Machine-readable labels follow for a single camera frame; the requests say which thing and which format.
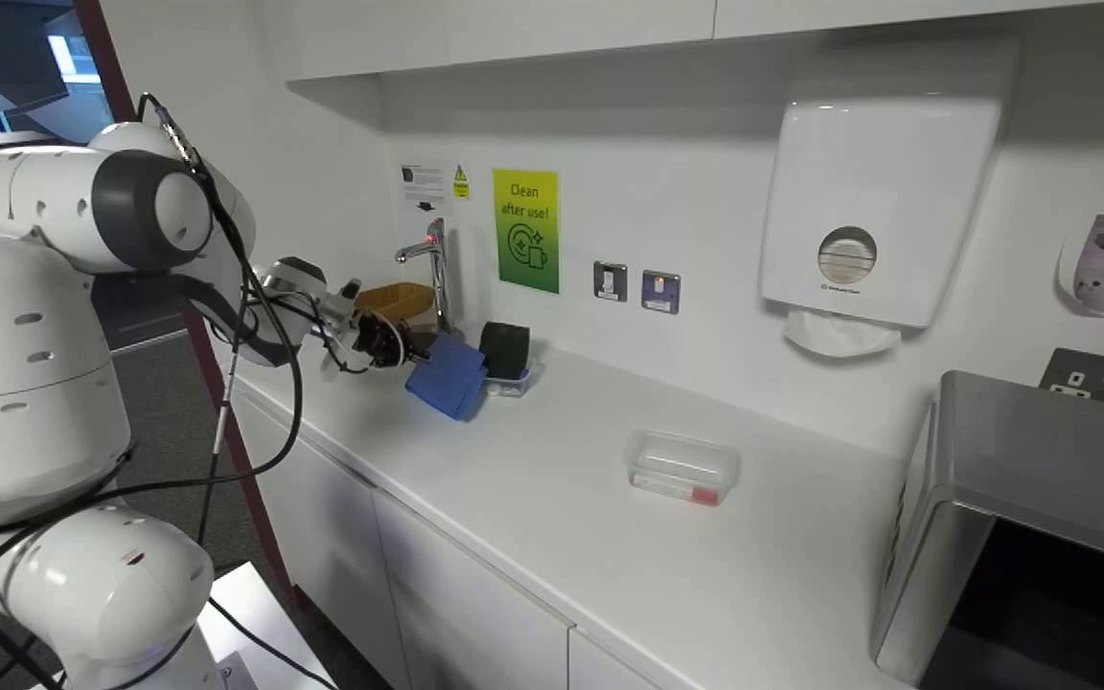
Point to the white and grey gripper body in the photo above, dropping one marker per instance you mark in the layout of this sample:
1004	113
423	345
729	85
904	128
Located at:
351	334

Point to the blue paper towel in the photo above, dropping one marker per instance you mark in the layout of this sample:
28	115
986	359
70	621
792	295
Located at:
451	377

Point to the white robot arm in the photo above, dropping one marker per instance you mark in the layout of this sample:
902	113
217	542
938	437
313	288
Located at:
113	591

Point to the clear plastic bowl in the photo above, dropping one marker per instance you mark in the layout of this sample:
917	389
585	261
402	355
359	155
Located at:
682	468

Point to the chrome tap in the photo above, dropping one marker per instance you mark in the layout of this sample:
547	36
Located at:
435	252

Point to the white instruction notice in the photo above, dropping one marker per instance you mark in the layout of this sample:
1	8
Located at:
423	186

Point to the small yellow warning sticker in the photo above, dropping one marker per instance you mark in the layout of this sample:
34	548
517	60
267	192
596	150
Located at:
462	186

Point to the black sponge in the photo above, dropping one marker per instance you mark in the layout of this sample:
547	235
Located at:
503	352

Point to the white upper cabinets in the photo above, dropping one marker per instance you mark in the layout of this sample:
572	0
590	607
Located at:
600	51

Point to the white cabinets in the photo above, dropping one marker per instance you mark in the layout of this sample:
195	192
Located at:
600	51
516	548

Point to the white lower cabinets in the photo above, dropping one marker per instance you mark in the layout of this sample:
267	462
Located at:
516	548

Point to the white paper towel dispenser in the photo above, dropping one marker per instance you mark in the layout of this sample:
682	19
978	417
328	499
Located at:
869	217

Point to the steel appliance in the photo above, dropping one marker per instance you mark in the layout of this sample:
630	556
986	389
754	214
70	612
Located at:
981	455

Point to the green and yellow wall sign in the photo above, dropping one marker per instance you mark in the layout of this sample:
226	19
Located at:
527	226

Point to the left metal wall switch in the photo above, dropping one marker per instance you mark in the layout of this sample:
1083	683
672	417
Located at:
612	283

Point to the metal wall switch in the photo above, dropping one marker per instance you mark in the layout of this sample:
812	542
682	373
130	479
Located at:
612	283
659	294

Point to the right metal wall switch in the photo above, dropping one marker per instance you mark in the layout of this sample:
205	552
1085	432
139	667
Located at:
659	294

